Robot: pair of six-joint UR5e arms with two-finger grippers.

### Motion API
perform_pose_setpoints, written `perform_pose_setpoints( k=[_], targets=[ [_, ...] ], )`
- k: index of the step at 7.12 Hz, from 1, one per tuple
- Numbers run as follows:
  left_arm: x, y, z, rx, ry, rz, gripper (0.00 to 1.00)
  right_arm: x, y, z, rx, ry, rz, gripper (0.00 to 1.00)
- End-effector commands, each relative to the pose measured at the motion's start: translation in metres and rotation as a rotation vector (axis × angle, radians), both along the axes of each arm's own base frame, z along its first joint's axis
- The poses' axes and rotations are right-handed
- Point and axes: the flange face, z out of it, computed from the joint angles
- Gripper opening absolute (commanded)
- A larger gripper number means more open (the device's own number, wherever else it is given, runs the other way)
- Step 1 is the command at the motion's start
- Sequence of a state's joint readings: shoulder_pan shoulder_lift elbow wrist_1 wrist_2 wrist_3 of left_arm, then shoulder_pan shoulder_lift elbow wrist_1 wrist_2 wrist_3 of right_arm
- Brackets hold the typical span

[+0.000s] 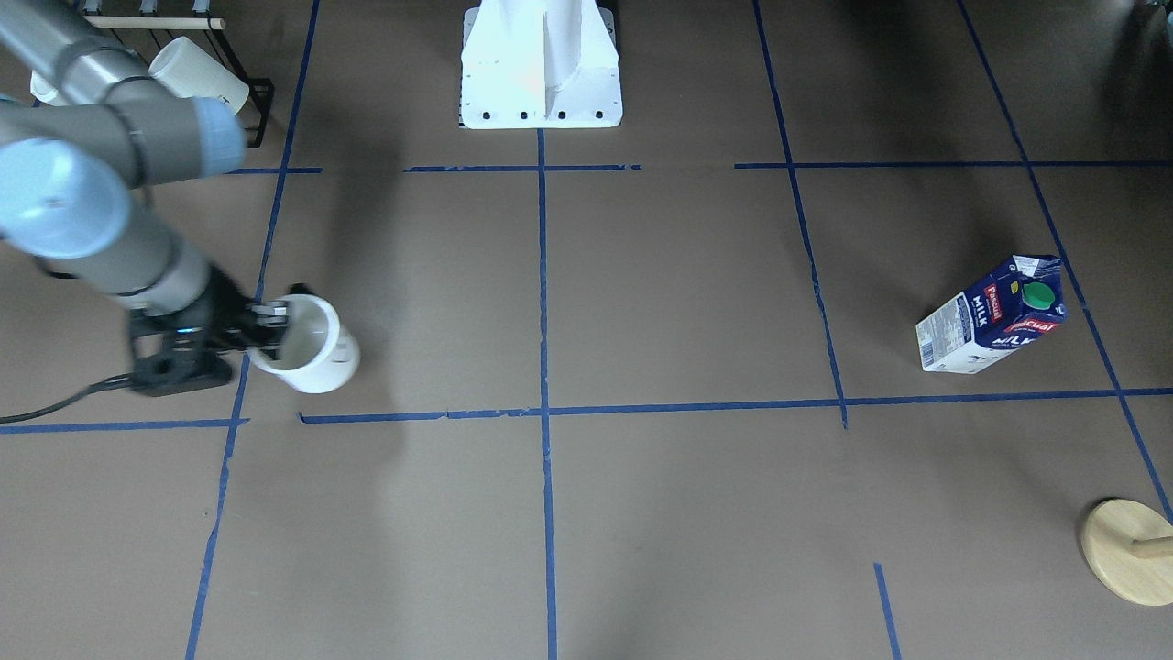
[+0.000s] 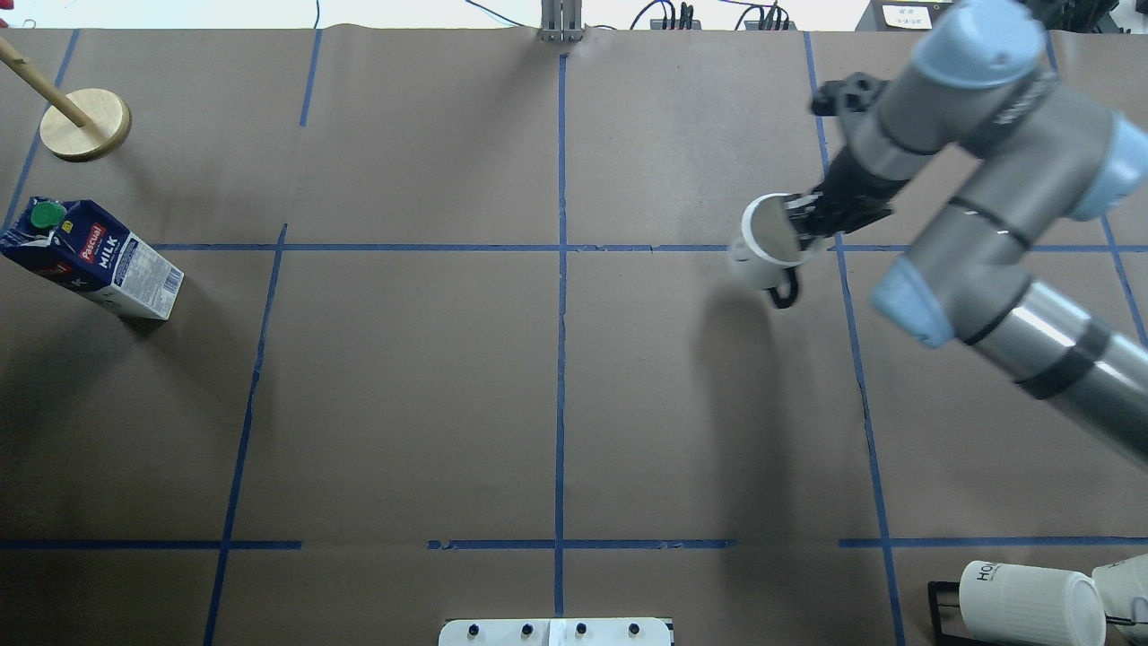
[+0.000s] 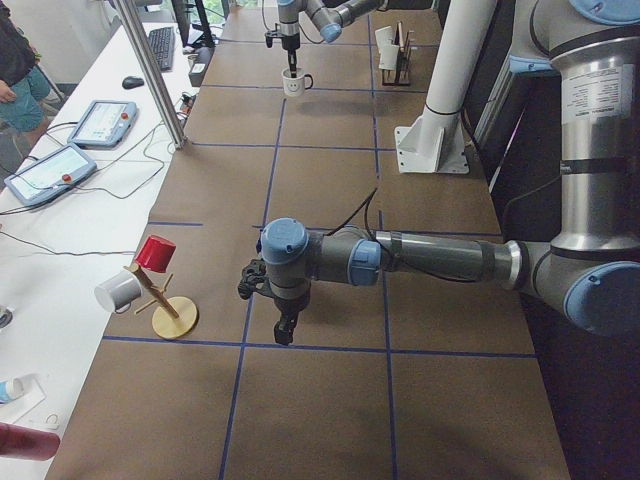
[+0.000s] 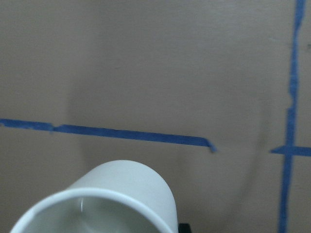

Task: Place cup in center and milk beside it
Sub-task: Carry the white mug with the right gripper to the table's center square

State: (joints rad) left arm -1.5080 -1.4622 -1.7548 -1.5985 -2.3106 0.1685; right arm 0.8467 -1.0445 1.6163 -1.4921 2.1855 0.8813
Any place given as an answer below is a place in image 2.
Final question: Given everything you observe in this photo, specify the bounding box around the wooden mug tree stand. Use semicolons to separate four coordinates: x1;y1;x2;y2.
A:
1;39;132;162

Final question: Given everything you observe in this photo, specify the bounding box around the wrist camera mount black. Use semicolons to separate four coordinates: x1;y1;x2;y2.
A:
809;73;890;118

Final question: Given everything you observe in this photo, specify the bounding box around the blue milk carton green cap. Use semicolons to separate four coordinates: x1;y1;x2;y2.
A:
3;196;184;320

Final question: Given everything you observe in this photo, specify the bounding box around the aluminium frame post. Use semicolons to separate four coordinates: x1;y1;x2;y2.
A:
537;0;585;42

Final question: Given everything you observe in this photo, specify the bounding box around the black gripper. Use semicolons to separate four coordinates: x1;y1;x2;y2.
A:
786;148;908;252

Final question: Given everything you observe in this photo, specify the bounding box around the white cup on rack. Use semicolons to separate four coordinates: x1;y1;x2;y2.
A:
957;561;1107;645
1091;554;1147;645

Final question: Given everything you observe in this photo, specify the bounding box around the white mounting post with base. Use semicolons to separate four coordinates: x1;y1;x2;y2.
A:
439;616;676;645

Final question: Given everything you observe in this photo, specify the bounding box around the white mug black handle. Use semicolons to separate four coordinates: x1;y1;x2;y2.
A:
726;193;815;310

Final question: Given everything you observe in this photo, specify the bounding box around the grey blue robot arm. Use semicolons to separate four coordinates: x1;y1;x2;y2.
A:
779;1;1147;464

